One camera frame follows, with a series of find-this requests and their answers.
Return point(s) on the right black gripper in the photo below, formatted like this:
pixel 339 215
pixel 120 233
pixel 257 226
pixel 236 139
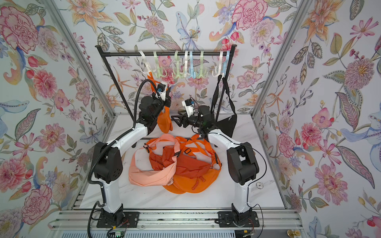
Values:
pixel 183 119

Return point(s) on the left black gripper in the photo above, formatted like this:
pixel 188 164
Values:
pixel 166 102

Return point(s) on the orange bag with long straps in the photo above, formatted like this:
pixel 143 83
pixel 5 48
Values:
pixel 199 184

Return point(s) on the black crossbody bag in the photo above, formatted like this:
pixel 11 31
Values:
pixel 226 125

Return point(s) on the dark orange zip bag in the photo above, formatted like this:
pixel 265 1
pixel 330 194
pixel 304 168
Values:
pixel 194 160

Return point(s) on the pink crescent bag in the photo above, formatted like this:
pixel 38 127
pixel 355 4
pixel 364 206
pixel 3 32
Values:
pixel 151 177

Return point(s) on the bright orange crescent bag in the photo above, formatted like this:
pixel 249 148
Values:
pixel 178 187

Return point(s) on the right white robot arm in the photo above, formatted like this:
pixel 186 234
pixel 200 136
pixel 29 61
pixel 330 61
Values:
pixel 241 160

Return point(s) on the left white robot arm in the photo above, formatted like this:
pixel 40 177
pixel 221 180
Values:
pixel 107 166

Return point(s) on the green hook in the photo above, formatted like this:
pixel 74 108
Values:
pixel 176 72
pixel 159 71
pixel 203 72

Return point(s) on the white hook far left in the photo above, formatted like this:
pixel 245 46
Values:
pixel 146 63

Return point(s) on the white hook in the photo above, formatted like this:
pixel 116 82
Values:
pixel 146 63
pixel 185 68
pixel 218 70

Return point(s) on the blue hook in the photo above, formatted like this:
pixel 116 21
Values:
pixel 192 73
pixel 225 64

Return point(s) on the black metal clothes rack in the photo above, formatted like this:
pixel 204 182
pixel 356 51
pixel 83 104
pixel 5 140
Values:
pixel 133 114

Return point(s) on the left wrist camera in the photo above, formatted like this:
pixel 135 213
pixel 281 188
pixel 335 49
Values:
pixel 163 91

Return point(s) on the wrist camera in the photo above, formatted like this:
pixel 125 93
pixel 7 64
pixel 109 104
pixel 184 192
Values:
pixel 163 91
pixel 188 104

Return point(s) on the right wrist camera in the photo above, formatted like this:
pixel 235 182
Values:
pixel 188 104

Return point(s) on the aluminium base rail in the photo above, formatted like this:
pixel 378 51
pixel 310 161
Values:
pixel 180 219

